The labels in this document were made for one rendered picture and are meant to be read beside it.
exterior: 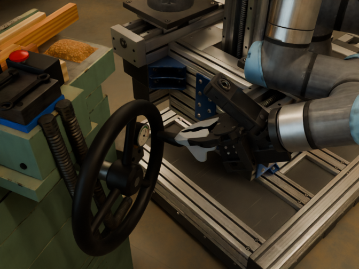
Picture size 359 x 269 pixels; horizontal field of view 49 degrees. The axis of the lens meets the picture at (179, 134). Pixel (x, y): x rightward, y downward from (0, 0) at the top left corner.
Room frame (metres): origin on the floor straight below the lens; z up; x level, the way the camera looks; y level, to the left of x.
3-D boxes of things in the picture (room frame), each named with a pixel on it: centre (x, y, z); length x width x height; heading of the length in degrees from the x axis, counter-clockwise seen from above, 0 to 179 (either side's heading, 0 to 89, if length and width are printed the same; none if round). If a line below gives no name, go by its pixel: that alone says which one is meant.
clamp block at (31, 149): (0.51, 0.25, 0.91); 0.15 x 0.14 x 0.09; 156
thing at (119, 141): (0.80, 0.17, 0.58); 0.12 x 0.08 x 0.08; 66
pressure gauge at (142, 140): (0.77, 0.11, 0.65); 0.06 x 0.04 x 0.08; 156
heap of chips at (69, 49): (0.78, 0.24, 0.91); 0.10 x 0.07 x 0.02; 66
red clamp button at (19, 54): (0.55, 0.25, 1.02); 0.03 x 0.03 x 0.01
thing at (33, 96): (0.51, 0.24, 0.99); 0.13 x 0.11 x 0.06; 156
